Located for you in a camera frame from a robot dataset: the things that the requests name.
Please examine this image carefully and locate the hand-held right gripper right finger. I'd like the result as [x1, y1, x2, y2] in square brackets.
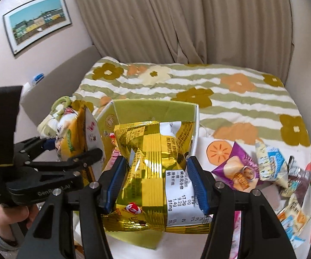
[186, 156, 297, 259]

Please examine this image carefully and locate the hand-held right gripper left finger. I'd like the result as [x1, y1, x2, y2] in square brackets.
[17, 156, 130, 259]

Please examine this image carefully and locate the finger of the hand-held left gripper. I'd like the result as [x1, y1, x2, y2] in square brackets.
[14, 137, 56, 160]
[30, 148, 103, 172]

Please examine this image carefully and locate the yellow snack packet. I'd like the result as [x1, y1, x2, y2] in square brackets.
[54, 105, 106, 184]

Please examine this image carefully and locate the gold checkered snack packet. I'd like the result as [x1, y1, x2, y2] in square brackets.
[102, 121, 212, 234]

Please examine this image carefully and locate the purple snack packet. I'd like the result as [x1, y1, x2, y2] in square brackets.
[211, 142, 261, 192]

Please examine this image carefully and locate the green cardboard box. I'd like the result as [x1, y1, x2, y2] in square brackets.
[91, 99, 200, 250]

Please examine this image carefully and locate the person's left hand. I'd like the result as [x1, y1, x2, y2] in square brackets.
[0, 204, 39, 236]

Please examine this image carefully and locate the pink snack packet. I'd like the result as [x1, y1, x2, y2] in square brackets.
[109, 133, 123, 165]

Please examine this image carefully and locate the blue white small object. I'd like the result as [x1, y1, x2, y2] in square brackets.
[31, 73, 45, 85]

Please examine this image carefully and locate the grey headboard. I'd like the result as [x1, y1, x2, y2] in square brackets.
[19, 45, 102, 119]

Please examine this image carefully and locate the floral striped blanket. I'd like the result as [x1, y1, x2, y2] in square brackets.
[38, 57, 311, 147]

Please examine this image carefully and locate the small silver snack packet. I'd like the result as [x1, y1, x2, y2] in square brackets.
[287, 155, 303, 176]

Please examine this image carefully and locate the white orange snack packet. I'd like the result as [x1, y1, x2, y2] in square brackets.
[277, 194, 311, 249]

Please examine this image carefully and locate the framed houses picture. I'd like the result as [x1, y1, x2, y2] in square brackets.
[2, 0, 72, 57]

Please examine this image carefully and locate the beige curtain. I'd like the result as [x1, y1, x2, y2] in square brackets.
[68, 0, 293, 65]

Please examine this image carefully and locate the green ring clip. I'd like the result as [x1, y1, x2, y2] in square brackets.
[52, 96, 72, 114]

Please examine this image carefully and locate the white cable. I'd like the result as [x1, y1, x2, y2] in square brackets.
[200, 125, 212, 139]

